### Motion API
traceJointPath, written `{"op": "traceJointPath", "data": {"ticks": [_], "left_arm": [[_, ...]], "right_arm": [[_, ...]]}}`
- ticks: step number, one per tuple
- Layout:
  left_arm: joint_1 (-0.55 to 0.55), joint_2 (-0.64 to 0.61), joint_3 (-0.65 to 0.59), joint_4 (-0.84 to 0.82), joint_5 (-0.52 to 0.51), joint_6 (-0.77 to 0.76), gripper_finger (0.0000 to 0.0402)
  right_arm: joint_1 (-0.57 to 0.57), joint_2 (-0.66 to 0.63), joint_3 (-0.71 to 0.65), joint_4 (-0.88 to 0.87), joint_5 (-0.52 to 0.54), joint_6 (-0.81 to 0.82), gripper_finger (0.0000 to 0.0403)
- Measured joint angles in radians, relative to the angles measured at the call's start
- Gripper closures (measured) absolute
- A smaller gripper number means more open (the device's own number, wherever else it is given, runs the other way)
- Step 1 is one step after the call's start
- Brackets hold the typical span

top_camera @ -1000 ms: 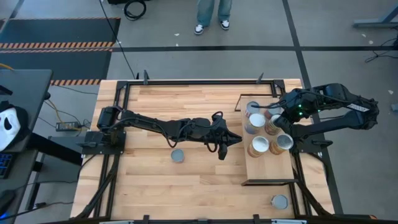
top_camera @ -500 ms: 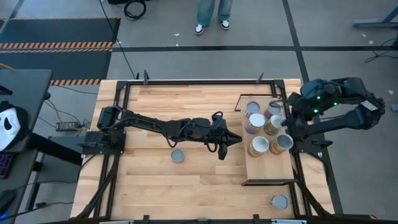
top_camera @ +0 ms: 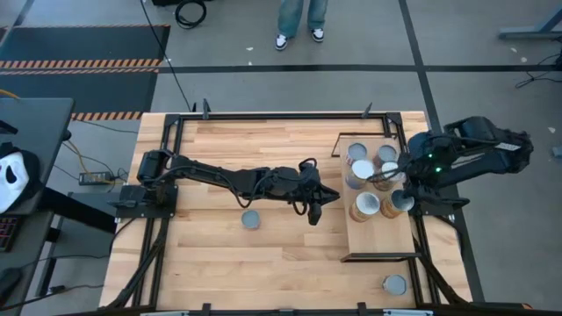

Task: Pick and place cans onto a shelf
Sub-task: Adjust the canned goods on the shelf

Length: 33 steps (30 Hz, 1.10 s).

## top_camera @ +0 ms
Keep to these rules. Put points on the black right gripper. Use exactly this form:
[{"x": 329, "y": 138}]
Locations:
[{"x": 421, "y": 191}]

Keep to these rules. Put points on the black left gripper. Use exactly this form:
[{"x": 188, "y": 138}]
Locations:
[{"x": 292, "y": 184}]

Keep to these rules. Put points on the blue yellow label tin can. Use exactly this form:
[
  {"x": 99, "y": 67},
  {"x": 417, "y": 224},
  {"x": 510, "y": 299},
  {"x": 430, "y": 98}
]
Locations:
[{"x": 391, "y": 167}]

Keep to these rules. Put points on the corn label tin can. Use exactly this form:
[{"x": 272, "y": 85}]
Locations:
[{"x": 366, "y": 203}]

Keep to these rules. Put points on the teal label tin can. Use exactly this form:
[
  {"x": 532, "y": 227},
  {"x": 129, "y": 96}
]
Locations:
[{"x": 250, "y": 219}]

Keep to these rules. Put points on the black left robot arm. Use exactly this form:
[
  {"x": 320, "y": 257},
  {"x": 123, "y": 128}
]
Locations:
[{"x": 219, "y": 175}]

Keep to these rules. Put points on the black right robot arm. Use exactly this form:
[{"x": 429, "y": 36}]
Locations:
[{"x": 483, "y": 158}]

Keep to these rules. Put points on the wooden shelf board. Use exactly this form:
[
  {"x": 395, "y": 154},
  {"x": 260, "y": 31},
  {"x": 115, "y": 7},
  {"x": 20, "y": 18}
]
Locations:
[{"x": 382, "y": 239}]

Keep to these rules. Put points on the brown label tin can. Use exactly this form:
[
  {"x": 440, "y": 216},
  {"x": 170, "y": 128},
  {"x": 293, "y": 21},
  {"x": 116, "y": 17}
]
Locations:
[{"x": 386, "y": 153}]

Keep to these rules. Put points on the red white label tin can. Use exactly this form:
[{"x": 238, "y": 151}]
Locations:
[{"x": 356, "y": 152}]

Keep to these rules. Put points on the grey lid tin can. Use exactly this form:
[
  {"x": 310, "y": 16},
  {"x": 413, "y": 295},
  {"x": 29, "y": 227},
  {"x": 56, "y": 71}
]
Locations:
[{"x": 394, "y": 284}]

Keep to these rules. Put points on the small grey floor object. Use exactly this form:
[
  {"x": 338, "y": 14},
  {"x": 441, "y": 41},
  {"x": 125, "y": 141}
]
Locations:
[{"x": 557, "y": 152}]

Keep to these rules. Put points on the person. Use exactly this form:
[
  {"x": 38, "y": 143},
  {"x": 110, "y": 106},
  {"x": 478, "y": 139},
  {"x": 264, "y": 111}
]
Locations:
[{"x": 290, "y": 17}]

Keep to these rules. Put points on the grey metal desk foot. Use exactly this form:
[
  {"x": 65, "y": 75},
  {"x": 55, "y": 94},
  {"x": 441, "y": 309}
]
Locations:
[{"x": 527, "y": 31}]

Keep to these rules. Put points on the black power brick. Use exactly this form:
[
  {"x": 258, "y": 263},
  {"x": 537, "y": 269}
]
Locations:
[{"x": 94, "y": 177}]

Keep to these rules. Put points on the black desk foot beam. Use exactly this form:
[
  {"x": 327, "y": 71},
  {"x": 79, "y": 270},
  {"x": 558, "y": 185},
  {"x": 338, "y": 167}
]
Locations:
[{"x": 79, "y": 211}]

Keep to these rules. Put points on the black hazard stripe floor mat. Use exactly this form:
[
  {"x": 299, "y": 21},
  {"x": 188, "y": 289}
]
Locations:
[
  {"x": 88, "y": 44},
  {"x": 79, "y": 92}
]

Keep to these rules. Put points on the black power plug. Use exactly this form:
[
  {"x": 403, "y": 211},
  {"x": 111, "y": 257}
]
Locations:
[{"x": 56, "y": 290}]

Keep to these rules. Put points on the dark grey desk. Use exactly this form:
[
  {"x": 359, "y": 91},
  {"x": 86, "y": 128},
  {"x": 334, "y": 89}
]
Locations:
[{"x": 35, "y": 123}]

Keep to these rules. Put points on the white ghost mask black hood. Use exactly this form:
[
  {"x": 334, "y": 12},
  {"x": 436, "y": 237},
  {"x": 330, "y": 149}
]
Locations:
[{"x": 11, "y": 180}]

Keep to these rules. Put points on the backlit keyboard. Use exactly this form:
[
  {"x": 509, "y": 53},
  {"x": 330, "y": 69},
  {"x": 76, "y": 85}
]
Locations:
[{"x": 8, "y": 232}]

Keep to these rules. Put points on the black computer mouse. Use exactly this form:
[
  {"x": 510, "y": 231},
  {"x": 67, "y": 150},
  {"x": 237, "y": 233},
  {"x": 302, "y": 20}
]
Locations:
[{"x": 9, "y": 283}]

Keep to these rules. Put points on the black metal shelf frame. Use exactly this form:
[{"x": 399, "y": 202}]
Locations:
[{"x": 377, "y": 257}]

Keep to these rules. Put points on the black aluminium table frame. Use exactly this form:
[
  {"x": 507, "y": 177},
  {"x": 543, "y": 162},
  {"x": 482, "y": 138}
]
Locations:
[{"x": 307, "y": 116}]

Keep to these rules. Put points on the black desk mount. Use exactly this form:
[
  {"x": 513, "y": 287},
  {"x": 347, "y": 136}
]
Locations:
[{"x": 6, "y": 128}]

